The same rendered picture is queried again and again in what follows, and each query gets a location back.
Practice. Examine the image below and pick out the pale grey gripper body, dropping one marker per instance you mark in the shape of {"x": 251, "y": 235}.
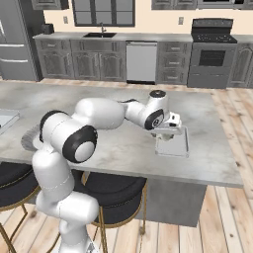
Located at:
{"x": 164, "y": 132}

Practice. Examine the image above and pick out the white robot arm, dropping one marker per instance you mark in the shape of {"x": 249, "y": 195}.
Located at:
{"x": 95, "y": 113}

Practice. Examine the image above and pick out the clear tupperware container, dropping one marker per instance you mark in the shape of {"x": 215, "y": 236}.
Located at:
{"x": 6, "y": 119}
{"x": 173, "y": 148}

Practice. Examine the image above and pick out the grey kitchen island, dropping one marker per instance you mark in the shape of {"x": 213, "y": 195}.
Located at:
{"x": 174, "y": 201}

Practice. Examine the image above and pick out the grey drawer stack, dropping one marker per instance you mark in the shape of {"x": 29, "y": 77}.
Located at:
{"x": 174, "y": 62}

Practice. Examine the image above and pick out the white dishwasher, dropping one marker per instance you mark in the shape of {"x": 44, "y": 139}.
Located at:
{"x": 141, "y": 62}

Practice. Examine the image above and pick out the black stool with gold legs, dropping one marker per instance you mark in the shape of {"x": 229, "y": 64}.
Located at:
{"x": 115, "y": 194}
{"x": 15, "y": 184}

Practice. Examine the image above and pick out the grey oven with black hob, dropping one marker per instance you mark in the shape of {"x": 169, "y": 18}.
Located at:
{"x": 212, "y": 56}

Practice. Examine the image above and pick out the grey base cupboard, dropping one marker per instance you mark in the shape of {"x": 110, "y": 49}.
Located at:
{"x": 242, "y": 64}

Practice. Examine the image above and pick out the grey base cupboards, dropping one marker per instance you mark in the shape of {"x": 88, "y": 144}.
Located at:
{"x": 82, "y": 59}

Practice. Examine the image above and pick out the black sink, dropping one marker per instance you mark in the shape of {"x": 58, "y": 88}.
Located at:
{"x": 99, "y": 35}

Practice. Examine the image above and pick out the dark tap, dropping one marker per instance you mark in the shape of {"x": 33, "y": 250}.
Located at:
{"x": 102, "y": 28}

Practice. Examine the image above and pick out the dark framed window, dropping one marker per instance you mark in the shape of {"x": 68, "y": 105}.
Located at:
{"x": 102, "y": 12}

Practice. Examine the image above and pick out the grey microwave oven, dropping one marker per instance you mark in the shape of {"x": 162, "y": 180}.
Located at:
{"x": 215, "y": 3}

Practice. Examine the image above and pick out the black toaster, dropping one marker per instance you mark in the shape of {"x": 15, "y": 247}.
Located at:
{"x": 47, "y": 28}

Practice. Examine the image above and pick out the grey fridge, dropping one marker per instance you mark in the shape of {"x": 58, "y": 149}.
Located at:
{"x": 16, "y": 39}

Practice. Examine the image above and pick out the grey wall socket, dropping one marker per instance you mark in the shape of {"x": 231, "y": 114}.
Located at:
{"x": 181, "y": 20}
{"x": 65, "y": 20}

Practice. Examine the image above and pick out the grey wall cupboards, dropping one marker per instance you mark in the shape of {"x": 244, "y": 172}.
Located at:
{"x": 174, "y": 4}
{"x": 49, "y": 4}

